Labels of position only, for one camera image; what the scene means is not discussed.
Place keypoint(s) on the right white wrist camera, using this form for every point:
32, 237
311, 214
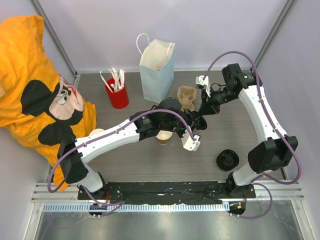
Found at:
203, 83

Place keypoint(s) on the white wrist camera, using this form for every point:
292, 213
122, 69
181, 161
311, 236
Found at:
203, 83
188, 143

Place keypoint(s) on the white slotted cable duct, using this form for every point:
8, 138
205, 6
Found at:
60, 207

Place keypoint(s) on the paper cup stack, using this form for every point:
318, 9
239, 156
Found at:
96, 132

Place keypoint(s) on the single brown paper cup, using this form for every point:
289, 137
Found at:
163, 137

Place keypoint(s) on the light blue paper bag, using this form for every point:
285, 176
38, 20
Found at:
156, 67

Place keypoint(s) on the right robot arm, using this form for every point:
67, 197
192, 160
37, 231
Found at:
275, 146

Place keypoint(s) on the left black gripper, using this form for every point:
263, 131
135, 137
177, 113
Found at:
190, 117

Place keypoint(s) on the brown cup carrier stack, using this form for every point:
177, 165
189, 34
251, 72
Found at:
186, 95

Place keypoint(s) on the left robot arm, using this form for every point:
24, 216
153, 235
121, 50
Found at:
75, 153

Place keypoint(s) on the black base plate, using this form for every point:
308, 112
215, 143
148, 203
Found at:
170, 193

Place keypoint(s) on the orange cartoon cloth bag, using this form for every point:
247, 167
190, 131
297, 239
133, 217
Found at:
37, 106

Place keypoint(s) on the black lid stack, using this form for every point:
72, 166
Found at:
227, 160

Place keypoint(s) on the red cup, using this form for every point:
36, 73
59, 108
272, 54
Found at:
119, 99

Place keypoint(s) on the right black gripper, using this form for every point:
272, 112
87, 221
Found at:
206, 109

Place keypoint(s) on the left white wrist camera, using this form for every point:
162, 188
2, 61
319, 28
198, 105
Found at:
188, 143

